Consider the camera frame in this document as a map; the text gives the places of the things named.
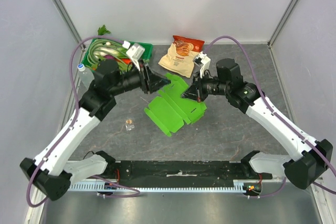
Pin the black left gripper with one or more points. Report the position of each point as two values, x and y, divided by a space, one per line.
144 79

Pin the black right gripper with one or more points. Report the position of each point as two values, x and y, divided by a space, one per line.
199 88

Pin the green paper box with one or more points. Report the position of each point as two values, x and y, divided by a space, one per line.
169 111

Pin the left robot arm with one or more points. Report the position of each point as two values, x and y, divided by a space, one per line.
49 171

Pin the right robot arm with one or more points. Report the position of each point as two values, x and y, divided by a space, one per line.
306 158

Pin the red and cream snack bag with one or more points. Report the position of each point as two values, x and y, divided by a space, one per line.
180 55

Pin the bok choy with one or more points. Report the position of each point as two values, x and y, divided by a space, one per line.
101 52

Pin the purple onion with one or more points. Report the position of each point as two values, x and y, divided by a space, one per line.
109 57

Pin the green long beans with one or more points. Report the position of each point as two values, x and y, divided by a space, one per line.
99 43

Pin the clear plastic water bottle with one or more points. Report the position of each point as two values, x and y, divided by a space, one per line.
85 75

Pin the celery leaf sprig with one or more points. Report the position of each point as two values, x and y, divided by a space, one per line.
103 30

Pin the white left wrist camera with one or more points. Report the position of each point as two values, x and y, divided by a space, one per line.
135 51

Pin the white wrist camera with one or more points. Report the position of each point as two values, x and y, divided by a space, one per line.
202 61
135 51

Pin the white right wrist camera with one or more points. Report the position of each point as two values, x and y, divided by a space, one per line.
202 61

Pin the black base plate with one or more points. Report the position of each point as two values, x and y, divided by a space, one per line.
180 173

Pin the light blue cable duct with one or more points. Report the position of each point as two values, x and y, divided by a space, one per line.
93 185

